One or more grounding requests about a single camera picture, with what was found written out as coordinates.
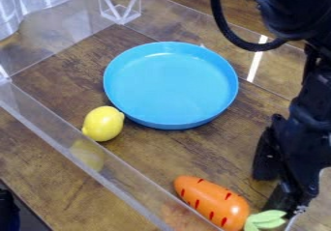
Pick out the clear acrylic corner bracket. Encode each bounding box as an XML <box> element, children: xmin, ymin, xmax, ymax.
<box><xmin>98</xmin><ymin>0</ymin><xmax>141</xmax><ymax>25</ymax></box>

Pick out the yellow toy lemon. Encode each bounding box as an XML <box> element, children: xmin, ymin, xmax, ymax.
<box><xmin>82</xmin><ymin>106</ymin><xmax>126</xmax><ymax>142</ymax></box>

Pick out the clear acrylic enclosure wall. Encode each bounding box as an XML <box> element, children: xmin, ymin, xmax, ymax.
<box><xmin>0</xmin><ymin>0</ymin><xmax>305</xmax><ymax>231</ymax></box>

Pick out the blue round plate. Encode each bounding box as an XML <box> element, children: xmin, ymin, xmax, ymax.
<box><xmin>104</xmin><ymin>42</ymin><xmax>239</xmax><ymax>130</ymax></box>

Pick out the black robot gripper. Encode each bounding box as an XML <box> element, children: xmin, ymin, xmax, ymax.
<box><xmin>252</xmin><ymin>114</ymin><xmax>331</xmax><ymax>217</ymax></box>

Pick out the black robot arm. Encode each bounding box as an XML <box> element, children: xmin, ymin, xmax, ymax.
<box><xmin>252</xmin><ymin>0</ymin><xmax>331</xmax><ymax>217</ymax></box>

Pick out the black braided cable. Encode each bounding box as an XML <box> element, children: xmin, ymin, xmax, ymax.
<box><xmin>208</xmin><ymin>0</ymin><xmax>290</xmax><ymax>52</ymax></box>

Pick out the orange toy carrot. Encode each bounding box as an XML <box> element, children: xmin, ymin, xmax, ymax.
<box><xmin>173</xmin><ymin>176</ymin><xmax>286</xmax><ymax>231</ymax></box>

